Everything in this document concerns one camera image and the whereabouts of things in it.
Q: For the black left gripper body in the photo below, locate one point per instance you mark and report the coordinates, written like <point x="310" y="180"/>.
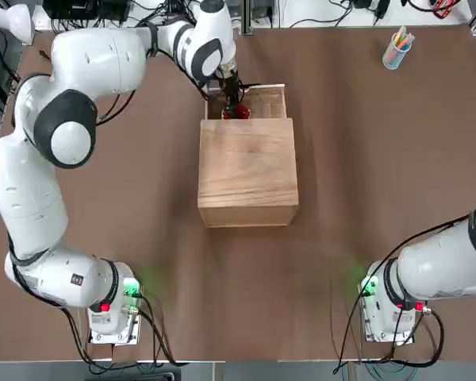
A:
<point x="231" y="87"/>

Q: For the red toy car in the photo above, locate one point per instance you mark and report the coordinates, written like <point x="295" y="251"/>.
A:
<point x="244" y="113"/>

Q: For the wooden cabinet drawer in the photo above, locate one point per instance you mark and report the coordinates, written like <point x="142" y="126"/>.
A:
<point x="269" y="105"/>

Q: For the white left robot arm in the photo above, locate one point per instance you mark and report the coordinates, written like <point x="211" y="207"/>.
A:
<point x="28" y="206"/>

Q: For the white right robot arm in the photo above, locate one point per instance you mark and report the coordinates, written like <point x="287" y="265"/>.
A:
<point x="440" y="262"/>

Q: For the wooden cabinet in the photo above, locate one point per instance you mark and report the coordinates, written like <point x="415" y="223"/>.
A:
<point x="246" y="170"/>

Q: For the black electronics box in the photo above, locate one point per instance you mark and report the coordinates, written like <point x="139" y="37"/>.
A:
<point x="103" y="10"/>

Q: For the black power adapter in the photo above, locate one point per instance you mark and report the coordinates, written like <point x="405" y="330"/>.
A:
<point x="382" y="8"/>
<point x="364" y="4"/>

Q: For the clear plastic pen cup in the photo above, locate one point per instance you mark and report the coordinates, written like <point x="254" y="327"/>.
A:
<point x="392" y="59"/>

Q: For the yellow highlighter pen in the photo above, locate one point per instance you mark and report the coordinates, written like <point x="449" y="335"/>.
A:
<point x="400" y="35"/>

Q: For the orange highlighter pen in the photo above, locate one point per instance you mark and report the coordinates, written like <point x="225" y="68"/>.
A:
<point x="404" y="44"/>

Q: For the red drink can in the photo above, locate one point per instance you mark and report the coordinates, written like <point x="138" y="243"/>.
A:
<point x="446" y="8"/>

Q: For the white desk lamp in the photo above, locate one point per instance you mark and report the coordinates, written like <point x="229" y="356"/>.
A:
<point x="8" y="20"/>

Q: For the aluminium frame post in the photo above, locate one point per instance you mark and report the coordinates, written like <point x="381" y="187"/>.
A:
<point x="246" y="20"/>
<point x="475" y="29"/>

